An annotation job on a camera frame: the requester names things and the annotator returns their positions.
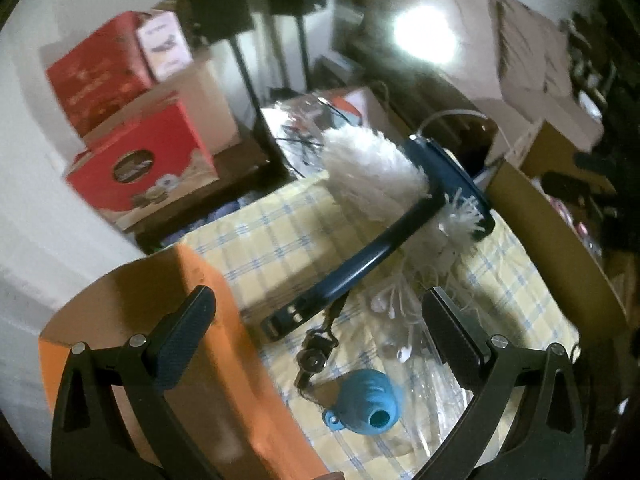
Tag brown cardboard box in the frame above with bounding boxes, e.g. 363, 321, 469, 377
485, 160, 628, 348
82, 51, 240, 155

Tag dark blue duster handle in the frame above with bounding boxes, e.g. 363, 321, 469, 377
260, 136, 495, 341

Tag red gift box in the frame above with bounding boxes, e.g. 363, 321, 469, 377
47, 11, 154, 138
65, 92, 218, 232

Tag blue silicone funnel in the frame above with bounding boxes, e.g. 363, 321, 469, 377
322, 370, 402, 436

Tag white earphones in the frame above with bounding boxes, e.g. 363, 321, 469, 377
359, 260, 482, 450

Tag orange cardboard box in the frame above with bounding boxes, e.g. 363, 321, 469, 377
38, 245, 330, 479

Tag red gift box lower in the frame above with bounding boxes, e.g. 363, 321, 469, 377
65, 92, 218, 232

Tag brown cardboard box right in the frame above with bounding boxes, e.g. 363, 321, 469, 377
485, 160, 628, 348

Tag clear bag with cables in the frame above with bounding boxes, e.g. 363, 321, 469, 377
259, 86, 396, 181

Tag black strap with clip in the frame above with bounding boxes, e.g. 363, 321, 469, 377
293, 291, 352, 399

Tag brown cardboard box behind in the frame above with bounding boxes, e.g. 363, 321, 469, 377
82, 51, 240, 155

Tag red gift box upper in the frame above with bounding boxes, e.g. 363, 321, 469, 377
47, 11, 154, 138

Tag pink white small box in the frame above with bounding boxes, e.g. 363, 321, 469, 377
136, 11, 193, 82

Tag white fluffy duster head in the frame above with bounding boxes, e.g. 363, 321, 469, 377
321, 126, 495, 260

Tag dark wooden side table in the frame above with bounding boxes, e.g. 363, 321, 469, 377
127, 120, 293, 255

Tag black speaker left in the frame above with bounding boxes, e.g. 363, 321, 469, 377
190, 0, 254, 44

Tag yellow plaid bed sheet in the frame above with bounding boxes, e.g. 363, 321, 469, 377
182, 176, 578, 479

